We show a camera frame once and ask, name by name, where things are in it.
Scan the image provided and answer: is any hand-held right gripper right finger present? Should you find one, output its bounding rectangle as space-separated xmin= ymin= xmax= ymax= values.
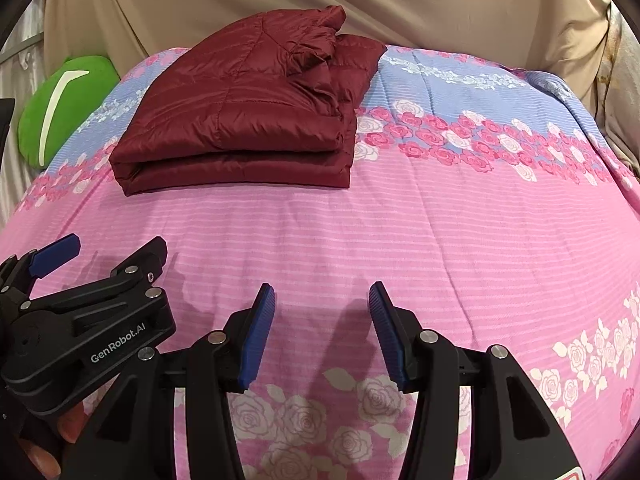
xmin=368 ymin=281 xmax=584 ymax=480

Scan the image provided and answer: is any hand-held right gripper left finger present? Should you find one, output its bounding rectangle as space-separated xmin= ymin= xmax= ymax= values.
xmin=65 ymin=283 xmax=277 ymax=480

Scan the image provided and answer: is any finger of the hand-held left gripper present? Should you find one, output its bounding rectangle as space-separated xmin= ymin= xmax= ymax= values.
xmin=106 ymin=236 xmax=169 ymax=291
xmin=27 ymin=233 xmax=82 ymax=282

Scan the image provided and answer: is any maroon puffer jacket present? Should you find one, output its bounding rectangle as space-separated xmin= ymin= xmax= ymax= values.
xmin=108 ymin=4 xmax=389 ymax=197

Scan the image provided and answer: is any person's left hand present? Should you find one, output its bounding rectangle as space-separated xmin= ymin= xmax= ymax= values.
xmin=19 ymin=400 xmax=90 ymax=480

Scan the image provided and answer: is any floral pink and blue blanket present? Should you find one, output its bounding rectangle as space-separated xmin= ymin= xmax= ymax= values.
xmin=0 ymin=45 xmax=640 ymax=480

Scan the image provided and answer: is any black object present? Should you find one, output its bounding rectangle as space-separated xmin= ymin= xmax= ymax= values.
xmin=0 ymin=98 xmax=16 ymax=149

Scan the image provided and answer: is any green pillow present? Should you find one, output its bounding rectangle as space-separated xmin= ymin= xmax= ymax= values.
xmin=18 ymin=55 xmax=121 ymax=169

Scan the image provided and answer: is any grey curtain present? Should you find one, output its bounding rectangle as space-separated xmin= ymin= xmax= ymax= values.
xmin=0 ymin=0 xmax=49 ymax=223

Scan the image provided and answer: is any beige backdrop cloth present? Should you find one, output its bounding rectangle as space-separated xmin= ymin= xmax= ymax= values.
xmin=42 ymin=0 xmax=614 ymax=92

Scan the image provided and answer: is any cream patterned curtain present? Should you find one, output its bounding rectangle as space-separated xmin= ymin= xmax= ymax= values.
xmin=592 ymin=0 xmax=640 ymax=177

